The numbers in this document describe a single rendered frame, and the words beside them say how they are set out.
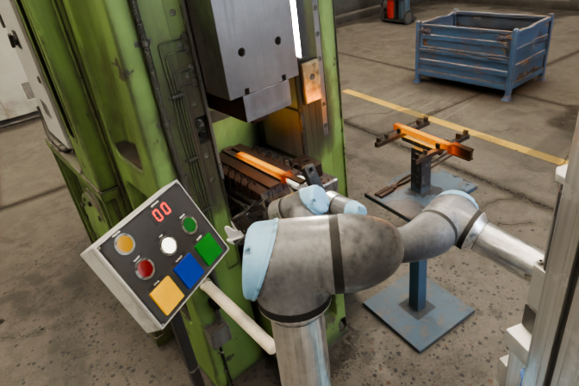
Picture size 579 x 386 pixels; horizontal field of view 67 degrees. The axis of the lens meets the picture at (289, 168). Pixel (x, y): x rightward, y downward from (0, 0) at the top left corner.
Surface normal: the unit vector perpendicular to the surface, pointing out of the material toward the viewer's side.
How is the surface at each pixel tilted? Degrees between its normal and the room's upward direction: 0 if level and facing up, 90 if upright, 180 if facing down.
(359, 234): 29
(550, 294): 90
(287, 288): 83
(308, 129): 90
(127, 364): 0
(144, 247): 60
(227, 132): 90
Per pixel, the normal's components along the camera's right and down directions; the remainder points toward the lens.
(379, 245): 0.55, -0.28
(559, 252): -0.94, 0.25
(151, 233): 0.72, -0.34
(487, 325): -0.12, -0.87
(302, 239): -0.12, -0.54
